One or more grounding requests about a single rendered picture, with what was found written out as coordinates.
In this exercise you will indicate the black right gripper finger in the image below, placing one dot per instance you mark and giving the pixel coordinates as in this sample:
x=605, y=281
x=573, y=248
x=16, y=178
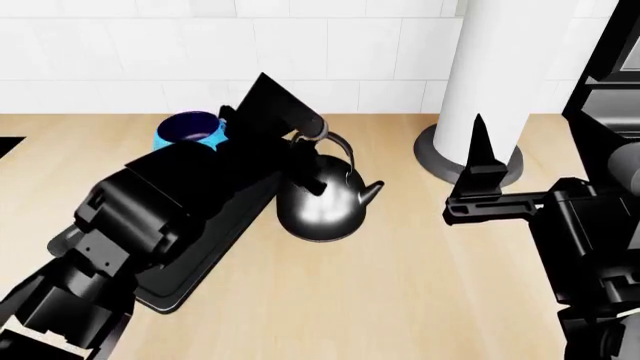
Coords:
x=481, y=157

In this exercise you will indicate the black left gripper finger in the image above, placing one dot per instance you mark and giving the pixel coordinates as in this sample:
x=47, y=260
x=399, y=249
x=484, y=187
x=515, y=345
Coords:
x=311, y=176
x=275, y=103

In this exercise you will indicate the shiny black kettle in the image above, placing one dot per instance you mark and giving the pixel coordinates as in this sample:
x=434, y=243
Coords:
x=325, y=210

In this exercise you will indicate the blue mug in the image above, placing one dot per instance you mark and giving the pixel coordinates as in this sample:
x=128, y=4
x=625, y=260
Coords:
x=187, y=127

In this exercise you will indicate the black rectangular tray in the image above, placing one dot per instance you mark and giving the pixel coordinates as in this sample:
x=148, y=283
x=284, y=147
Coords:
x=215, y=255

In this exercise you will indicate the grey paper towel holder base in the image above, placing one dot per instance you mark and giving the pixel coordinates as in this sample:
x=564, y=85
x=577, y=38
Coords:
x=435, y=157

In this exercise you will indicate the white paper towel roll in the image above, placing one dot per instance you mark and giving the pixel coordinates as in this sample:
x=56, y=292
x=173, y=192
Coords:
x=495, y=56

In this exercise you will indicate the black countertop appliance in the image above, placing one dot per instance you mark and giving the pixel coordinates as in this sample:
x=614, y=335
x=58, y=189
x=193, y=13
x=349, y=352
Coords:
x=607, y=75

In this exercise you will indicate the black cooktop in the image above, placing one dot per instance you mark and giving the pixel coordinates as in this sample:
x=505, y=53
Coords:
x=10, y=147

